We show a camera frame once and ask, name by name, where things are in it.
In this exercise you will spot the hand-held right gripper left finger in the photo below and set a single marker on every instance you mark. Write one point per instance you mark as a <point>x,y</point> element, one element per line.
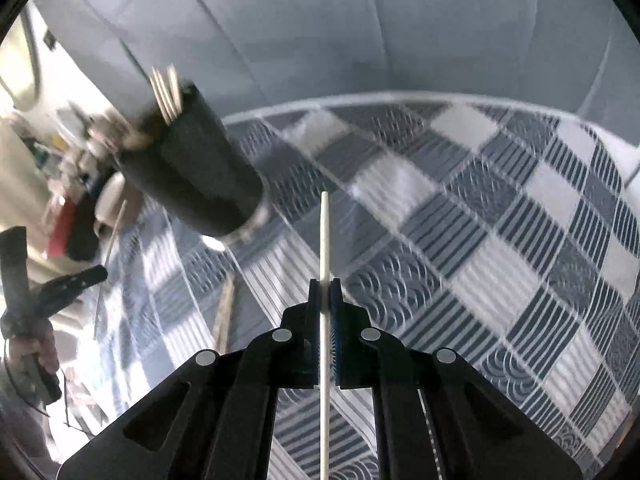
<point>314,340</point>

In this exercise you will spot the blurred clutter of bottles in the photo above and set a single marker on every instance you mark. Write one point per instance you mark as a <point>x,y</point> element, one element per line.
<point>75,145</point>

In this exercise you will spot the person's left hand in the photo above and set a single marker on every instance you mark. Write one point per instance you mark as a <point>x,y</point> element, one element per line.
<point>45,349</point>

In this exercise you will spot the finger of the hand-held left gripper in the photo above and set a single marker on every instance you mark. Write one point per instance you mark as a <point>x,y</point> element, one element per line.
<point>15,270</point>
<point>75,281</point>

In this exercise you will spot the white cup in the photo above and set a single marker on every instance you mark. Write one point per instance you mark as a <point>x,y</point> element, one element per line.
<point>114,200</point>

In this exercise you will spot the black object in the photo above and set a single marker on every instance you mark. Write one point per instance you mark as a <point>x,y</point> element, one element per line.
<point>82,240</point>

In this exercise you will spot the grey upholstered headboard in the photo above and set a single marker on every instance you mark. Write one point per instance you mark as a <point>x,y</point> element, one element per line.
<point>300,25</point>

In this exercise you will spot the tan chopstick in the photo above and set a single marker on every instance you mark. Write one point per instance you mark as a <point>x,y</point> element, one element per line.
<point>225,312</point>

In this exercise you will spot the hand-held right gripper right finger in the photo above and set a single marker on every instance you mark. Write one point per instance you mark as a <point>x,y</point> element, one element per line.
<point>337,355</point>

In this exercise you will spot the thin pale chopstick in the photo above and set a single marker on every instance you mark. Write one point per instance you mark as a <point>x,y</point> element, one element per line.
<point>111,255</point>

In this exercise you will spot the navy white patterned blanket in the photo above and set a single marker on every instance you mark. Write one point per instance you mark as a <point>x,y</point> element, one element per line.
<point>450,240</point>

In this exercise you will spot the white chopstick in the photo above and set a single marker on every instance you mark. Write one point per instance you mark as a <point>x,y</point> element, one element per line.
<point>325,240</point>

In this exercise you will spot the black utensil holder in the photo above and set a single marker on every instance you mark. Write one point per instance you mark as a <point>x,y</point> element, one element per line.
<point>200,175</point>

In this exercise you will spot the red object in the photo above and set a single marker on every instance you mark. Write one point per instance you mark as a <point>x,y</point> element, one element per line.
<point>62,230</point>

